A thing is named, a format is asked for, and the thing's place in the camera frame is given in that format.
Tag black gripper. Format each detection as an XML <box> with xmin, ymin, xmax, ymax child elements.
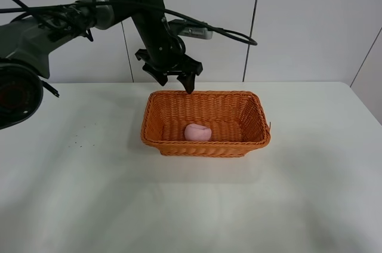
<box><xmin>134</xmin><ymin>11</ymin><xmax>203</xmax><ymax>94</ymax></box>

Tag pink peach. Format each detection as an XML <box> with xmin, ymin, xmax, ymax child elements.
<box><xmin>184</xmin><ymin>124</ymin><xmax>212</xmax><ymax>141</ymax></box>

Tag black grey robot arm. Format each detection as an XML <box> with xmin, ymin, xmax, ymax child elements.
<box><xmin>1</xmin><ymin>0</ymin><xmax>203</xmax><ymax>128</ymax></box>

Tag orange wicker basket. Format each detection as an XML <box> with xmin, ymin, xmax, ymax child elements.
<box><xmin>140</xmin><ymin>91</ymin><xmax>271</xmax><ymax>158</ymax></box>

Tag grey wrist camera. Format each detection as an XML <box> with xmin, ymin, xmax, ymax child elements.
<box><xmin>168</xmin><ymin>19</ymin><xmax>213</xmax><ymax>40</ymax></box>

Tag black cable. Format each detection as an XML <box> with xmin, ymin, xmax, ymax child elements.
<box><xmin>0</xmin><ymin>0</ymin><xmax>258</xmax><ymax>47</ymax></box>

